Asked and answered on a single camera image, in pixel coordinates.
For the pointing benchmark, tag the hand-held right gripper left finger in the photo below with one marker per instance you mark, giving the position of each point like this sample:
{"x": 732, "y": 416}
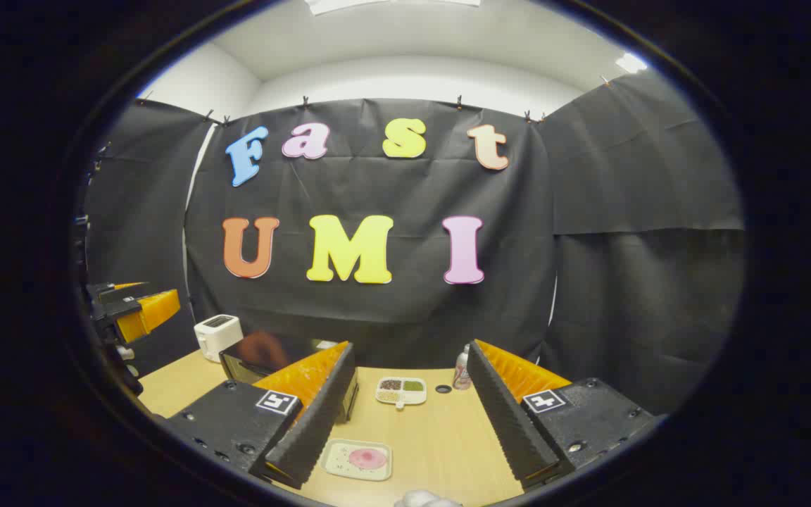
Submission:
{"x": 321, "y": 415}

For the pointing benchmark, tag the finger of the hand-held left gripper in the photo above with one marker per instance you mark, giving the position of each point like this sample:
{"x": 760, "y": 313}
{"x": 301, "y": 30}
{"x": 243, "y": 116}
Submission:
{"x": 127, "y": 285}
{"x": 152, "y": 313}

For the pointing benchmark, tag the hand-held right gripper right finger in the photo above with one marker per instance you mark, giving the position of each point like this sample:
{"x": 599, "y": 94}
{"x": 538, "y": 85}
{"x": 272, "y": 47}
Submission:
{"x": 504, "y": 415}

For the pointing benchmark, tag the white square plate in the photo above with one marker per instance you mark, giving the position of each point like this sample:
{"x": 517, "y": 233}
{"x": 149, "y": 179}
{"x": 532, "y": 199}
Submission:
{"x": 338, "y": 461}

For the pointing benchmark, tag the pink round cake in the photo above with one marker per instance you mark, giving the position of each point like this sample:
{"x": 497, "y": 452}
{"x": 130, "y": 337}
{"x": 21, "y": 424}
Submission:
{"x": 367, "y": 458}

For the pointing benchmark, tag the black electric oven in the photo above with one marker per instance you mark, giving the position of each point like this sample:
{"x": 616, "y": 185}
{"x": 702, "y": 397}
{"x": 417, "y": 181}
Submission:
{"x": 258, "y": 352}

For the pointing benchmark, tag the white red spray can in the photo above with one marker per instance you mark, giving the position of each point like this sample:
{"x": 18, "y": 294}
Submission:
{"x": 462, "y": 373}

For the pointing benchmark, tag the white toaster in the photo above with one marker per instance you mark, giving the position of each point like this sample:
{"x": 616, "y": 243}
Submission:
{"x": 217, "y": 334}

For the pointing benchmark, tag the white divided bean tray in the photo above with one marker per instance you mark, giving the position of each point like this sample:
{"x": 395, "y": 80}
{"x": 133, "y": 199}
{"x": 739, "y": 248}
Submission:
{"x": 401, "y": 391}

